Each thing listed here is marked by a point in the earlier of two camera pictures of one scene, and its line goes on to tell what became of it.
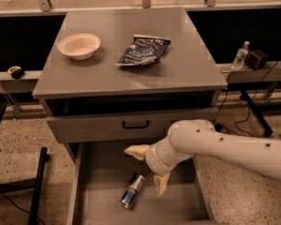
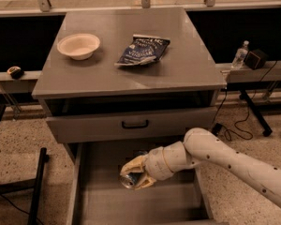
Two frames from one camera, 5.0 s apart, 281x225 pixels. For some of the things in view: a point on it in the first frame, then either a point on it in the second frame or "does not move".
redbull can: x=131 y=191 to x=130 y=180
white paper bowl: x=80 y=46 does not move
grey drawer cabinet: x=125 y=77 does not move
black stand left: x=35 y=183 does not move
